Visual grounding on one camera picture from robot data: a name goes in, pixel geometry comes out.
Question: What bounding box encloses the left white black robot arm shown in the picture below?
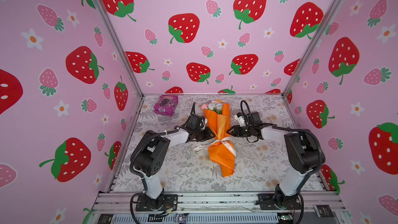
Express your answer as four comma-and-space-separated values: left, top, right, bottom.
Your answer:
130, 114, 215, 208

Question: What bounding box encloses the aluminium frame rail base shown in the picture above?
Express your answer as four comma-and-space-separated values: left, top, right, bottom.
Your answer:
86, 191, 354, 224

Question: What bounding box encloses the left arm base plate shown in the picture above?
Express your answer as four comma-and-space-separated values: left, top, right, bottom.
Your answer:
135, 194, 178, 212

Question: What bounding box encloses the orange wrapping paper sheet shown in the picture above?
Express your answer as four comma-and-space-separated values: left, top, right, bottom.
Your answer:
202, 100, 237, 177

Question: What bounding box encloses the white printed ribbon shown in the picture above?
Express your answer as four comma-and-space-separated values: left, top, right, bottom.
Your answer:
193, 136, 236, 157

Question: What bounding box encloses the purple snack packet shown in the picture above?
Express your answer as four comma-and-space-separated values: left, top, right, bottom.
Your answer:
153, 95, 178, 117

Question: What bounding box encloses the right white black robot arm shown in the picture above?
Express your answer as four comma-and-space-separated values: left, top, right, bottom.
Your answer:
227, 112, 325, 209

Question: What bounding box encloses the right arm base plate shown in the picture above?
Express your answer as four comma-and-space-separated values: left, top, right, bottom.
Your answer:
255, 194, 302, 210

